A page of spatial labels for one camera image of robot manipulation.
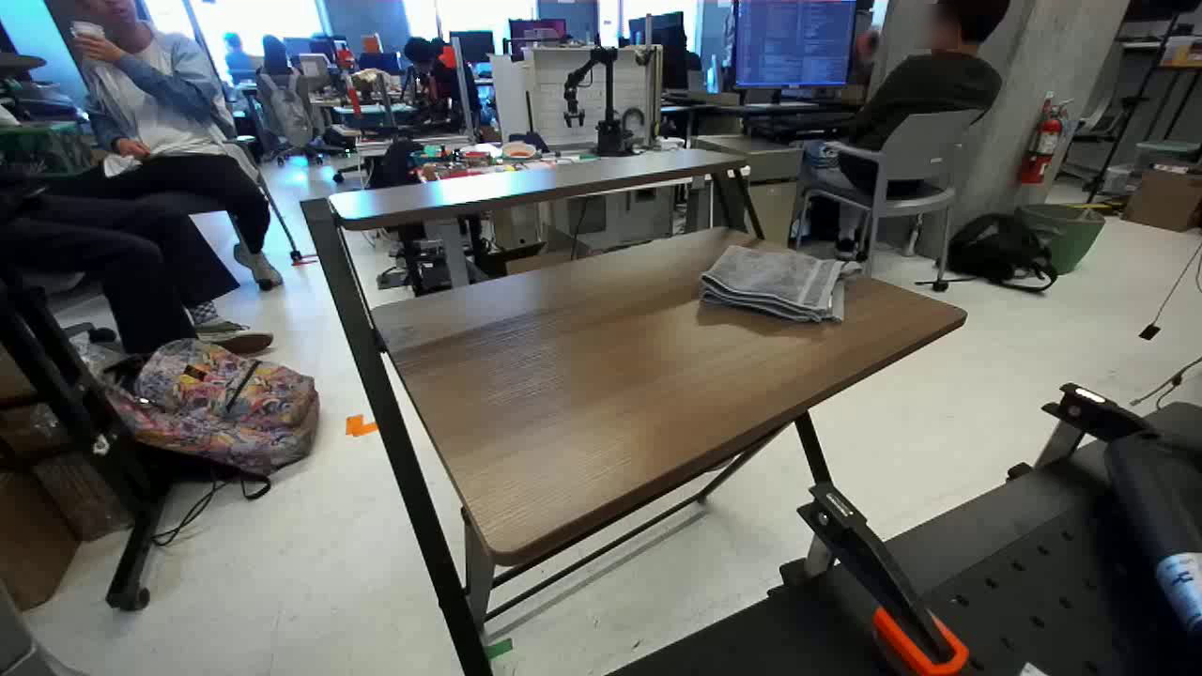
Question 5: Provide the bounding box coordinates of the grey towel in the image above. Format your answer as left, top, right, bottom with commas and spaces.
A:
700, 242, 855, 326

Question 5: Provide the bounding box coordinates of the grey long table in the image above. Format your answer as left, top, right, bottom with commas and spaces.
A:
326, 144, 767, 296

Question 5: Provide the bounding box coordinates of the white board panel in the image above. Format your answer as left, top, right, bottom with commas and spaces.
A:
525, 43, 665, 156

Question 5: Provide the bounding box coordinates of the grey office chair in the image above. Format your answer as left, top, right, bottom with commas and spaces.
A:
789, 105, 987, 293

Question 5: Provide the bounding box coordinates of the computer monitor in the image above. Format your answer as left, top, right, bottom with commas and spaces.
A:
729, 0, 862, 95

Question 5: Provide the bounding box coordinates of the colourful floral backpack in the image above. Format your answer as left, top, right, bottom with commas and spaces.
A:
103, 338, 325, 481

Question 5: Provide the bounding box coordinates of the seated person in dark top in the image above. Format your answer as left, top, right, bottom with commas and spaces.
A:
803, 0, 1016, 249

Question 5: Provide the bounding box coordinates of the black backpack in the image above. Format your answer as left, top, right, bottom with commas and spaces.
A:
942, 209, 1065, 296

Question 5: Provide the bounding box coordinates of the green bin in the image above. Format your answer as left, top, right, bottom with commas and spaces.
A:
1016, 201, 1108, 279

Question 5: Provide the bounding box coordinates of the red fire extinguisher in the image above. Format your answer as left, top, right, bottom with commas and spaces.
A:
1016, 95, 1072, 193

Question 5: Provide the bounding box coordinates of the black metal clamp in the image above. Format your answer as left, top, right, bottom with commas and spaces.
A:
1033, 381, 1160, 475

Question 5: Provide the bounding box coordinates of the seated person in white shirt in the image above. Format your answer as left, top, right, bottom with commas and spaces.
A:
0, 0, 291, 358

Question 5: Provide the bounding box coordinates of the cardboard box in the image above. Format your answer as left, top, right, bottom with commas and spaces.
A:
1123, 166, 1202, 233

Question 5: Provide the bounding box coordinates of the wooden desk with black frame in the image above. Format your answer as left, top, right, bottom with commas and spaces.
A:
302, 196, 971, 676

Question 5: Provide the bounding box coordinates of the black clamp with orange handle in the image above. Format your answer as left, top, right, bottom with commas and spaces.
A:
795, 481, 977, 676

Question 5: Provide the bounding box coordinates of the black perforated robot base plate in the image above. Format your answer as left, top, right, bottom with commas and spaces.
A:
614, 435, 1202, 676

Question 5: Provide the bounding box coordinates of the black chair frame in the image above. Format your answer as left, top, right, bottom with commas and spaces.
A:
0, 266, 174, 617

